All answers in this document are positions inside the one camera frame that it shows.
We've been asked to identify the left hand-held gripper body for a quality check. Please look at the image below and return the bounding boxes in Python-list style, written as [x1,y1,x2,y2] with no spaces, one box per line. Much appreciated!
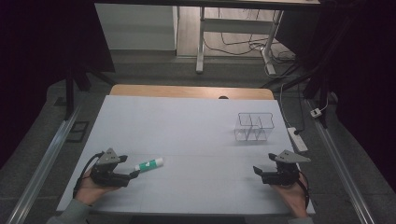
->
[90,147,132,189]

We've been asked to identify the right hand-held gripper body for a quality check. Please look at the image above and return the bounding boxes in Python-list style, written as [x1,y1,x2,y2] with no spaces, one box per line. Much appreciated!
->
[262,149,312,188]

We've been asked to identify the green and white glue stick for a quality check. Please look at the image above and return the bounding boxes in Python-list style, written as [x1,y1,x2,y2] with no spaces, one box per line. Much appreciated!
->
[134,157,164,174]

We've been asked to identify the person's left hand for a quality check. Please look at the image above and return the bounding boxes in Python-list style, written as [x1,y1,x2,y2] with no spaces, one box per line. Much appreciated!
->
[74,168,121,206]

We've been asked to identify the person's right hand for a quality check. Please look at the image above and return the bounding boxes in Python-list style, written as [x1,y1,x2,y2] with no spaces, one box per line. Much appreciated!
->
[270,172,310,219]

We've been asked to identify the white power strip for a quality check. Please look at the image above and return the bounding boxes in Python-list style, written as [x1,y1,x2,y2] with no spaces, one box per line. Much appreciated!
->
[287,126,309,153]

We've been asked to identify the clear acrylic organizer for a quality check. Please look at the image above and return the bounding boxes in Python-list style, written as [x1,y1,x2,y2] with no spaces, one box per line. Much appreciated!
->
[233,111,276,143]

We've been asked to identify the white table mat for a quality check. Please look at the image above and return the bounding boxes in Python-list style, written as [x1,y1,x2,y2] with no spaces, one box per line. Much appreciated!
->
[56,94,316,217]

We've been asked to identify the black metal stand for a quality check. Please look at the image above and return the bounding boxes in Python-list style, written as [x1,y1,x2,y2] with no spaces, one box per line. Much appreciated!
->
[63,60,117,121]
[261,18,359,129]

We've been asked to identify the white cabinet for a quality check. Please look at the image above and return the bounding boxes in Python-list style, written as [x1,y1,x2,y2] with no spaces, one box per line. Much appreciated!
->
[94,3,179,51]

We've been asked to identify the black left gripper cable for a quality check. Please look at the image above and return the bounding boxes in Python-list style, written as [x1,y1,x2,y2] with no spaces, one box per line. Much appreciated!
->
[72,151,106,199]

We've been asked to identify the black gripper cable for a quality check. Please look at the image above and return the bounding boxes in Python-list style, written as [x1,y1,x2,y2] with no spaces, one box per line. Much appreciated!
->
[297,170,311,210]
[72,151,106,199]

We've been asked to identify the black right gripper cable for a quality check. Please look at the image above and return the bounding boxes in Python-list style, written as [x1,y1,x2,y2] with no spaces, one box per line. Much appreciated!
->
[297,170,311,210]

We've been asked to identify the black plug with cable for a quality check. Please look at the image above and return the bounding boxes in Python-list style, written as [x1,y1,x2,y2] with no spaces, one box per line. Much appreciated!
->
[292,82,304,136]

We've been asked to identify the black floor socket frame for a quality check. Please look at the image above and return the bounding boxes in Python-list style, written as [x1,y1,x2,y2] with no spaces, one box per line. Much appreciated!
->
[66,120,91,144]

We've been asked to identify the aluminium rail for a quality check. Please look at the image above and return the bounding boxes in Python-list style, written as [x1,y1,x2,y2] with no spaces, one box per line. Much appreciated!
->
[305,98,378,224]
[6,105,82,224]

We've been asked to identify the black floor cables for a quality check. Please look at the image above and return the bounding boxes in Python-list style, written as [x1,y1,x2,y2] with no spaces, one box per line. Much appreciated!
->
[204,8,297,79]

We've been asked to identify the white desk frame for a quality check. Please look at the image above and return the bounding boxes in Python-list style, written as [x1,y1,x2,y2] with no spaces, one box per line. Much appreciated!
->
[195,6,285,76]

